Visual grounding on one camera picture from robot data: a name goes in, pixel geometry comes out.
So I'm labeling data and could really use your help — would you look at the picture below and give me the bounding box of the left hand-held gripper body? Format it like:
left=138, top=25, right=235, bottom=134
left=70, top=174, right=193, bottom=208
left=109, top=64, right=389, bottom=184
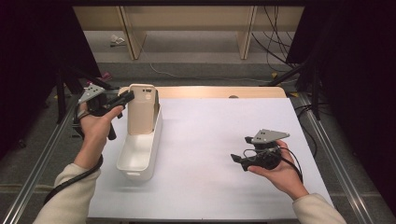
left=77, top=83, right=119, bottom=141

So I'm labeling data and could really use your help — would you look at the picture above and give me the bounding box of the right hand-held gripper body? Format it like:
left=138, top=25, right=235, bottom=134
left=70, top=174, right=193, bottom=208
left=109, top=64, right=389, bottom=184
left=241, top=128, right=291, bottom=172

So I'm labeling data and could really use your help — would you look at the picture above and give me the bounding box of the peach phone case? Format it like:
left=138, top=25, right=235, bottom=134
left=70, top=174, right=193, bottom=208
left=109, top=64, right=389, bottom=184
left=127, top=83, right=158, bottom=136

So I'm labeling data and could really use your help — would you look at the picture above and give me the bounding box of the white plastic storage box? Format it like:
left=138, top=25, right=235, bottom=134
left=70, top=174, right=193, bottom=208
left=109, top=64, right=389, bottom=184
left=116, top=99, right=163, bottom=182

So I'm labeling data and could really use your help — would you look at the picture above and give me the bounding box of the person's left hand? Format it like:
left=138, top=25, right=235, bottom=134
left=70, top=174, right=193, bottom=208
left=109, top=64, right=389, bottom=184
left=78, top=102, right=125, bottom=150

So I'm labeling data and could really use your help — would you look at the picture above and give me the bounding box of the person's right hand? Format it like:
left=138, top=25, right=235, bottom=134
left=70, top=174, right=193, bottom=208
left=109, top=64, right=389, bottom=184
left=247, top=139, right=310, bottom=201

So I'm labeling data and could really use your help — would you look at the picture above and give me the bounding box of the black metal stand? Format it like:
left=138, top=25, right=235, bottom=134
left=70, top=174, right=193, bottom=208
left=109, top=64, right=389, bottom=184
left=55, top=63, right=120, bottom=125
left=266, top=59, right=323, bottom=120

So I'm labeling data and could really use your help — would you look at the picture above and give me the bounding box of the white table sheet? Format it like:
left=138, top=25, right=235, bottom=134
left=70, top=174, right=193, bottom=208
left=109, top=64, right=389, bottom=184
left=88, top=97, right=334, bottom=220

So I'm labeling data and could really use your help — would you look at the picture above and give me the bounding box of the crumpled white paper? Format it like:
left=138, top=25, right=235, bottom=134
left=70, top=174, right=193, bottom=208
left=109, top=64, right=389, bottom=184
left=109, top=34, right=126, bottom=48

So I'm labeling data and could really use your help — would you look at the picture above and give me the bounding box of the wooden table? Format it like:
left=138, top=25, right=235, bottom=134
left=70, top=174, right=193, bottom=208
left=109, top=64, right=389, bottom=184
left=118, top=86, right=288, bottom=99

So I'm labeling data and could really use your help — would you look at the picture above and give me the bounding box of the dark curtain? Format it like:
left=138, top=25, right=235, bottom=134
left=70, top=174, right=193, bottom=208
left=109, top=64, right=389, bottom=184
left=0, top=0, right=102, bottom=157
left=286, top=0, right=396, bottom=216

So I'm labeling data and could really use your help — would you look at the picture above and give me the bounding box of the light wooden shelf unit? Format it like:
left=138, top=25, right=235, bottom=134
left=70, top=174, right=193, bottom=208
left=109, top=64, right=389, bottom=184
left=73, top=6, right=304, bottom=61

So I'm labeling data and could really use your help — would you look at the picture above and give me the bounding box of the right hand-held gripper cable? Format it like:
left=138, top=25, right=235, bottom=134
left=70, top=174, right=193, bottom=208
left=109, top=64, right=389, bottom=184
left=242, top=147, right=304, bottom=185

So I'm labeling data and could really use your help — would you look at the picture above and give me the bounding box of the hand-held gripper cable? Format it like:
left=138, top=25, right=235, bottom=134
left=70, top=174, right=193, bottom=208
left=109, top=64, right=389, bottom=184
left=43, top=105, right=105, bottom=205
left=242, top=147, right=304, bottom=185

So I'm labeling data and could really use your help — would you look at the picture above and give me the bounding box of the metal floor rail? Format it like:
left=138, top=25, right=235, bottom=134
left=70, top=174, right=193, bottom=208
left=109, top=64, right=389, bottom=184
left=1, top=96, right=78, bottom=224
left=297, top=92, right=375, bottom=224

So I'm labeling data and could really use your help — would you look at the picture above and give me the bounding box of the left hand-held gripper cable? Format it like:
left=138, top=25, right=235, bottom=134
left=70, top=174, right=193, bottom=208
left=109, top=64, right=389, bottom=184
left=43, top=105, right=105, bottom=205

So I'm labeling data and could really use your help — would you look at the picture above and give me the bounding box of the black floor cables bundle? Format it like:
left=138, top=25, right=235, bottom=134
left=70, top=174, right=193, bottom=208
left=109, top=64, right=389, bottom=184
left=251, top=6, right=300, bottom=74

